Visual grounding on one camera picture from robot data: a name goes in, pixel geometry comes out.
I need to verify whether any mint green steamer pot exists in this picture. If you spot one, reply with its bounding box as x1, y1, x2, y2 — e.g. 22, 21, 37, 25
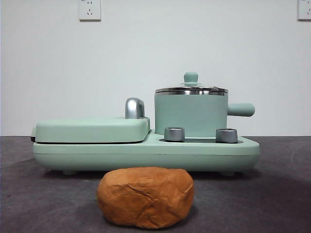
154, 88, 256, 138

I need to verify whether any silver control knob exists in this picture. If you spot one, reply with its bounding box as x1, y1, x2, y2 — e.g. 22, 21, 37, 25
215, 128, 238, 143
164, 126, 185, 142

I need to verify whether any mint green hinged grill cover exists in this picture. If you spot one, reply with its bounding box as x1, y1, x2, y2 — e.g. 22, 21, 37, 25
30, 116, 151, 144

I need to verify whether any silver grill cover handle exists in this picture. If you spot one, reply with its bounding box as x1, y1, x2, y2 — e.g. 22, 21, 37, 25
125, 97, 146, 119

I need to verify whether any white wall socket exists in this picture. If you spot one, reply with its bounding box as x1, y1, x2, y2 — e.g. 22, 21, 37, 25
78, 0, 102, 21
297, 0, 311, 21

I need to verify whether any mint green breakfast machine base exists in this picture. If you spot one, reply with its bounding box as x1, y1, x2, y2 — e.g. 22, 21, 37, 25
33, 129, 260, 176

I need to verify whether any glass lid with green knob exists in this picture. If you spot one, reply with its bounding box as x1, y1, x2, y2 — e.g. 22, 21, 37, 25
155, 71, 229, 94

